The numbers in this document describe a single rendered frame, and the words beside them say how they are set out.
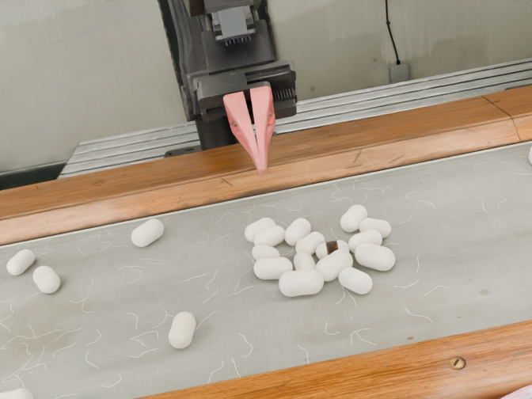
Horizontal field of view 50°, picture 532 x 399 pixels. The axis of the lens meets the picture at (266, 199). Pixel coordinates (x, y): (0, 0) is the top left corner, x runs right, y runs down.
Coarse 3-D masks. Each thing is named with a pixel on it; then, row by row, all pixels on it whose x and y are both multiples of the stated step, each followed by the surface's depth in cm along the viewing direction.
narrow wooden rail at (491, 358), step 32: (384, 352) 38; (416, 352) 38; (448, 352) 37; (480, 352) 37; (512, 352) 36; (224, 384) 38; (256, 384) 38; (288, 384) 37; (320, 384) 37; (352, 384) 36; (384, 384) 36; (416, 384) 35; (448, 384) 35; (480, 384) 34; (512, 384) 34
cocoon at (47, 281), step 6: (36, 270) 56; (42, 270) 56; (48, 270) 56; (36, 276) 56; (42, 276) 55; (48, 276) 55; (54, 276) 55; (36, 282) 55; (42, 282) 55; (48, 282) 55; (54, 282) 55; (42, 288) 55; (48, 288) 55; (54, 288) 55
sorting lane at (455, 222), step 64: (320, 192) 64; (384, 192) 62; (448, 192) 60; (512, 192) 57; (0, 256) 64; (64, 256) 62; (128, 256) 59; (192, 256) 57; (448, 256) 50; (512, 256) 48; (0, 320) 53; (64, 320) 52; (128, 320) 50; (256, 320) 47; (320, 320) 46; (384, 320) 44; (448, 320) 43; (512, 320) 42; (0, 384) 46; (64, 384) 44; (128, 384) 43; (192, 384) 42
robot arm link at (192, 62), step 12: (168, 0) 86; (180, 0) 83; (180, 12) 84; (180, 24) 84; (192, 24) 84; (204, 24) 85; (180, 36) 85; (192, 36) 85; (180, 48) 86; (192, 48) 85; (180, 60) 87; (192, 60) 86; (204, 60) 86; (192, 72) 86; (204, 72) 86; (192, 96) 87; (192, 108) 90
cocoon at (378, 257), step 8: (360, 248) 50; (368, 248) 50; (376, 248) 49; (384, 248) 49; (360, 256) 50; (368, 256) 49; (376, 256) 49; (384, 256) 49; (392, 256) 49; (368, 264) 50; (376, 264) 49; (384, 264) 49; (392, 264) 49
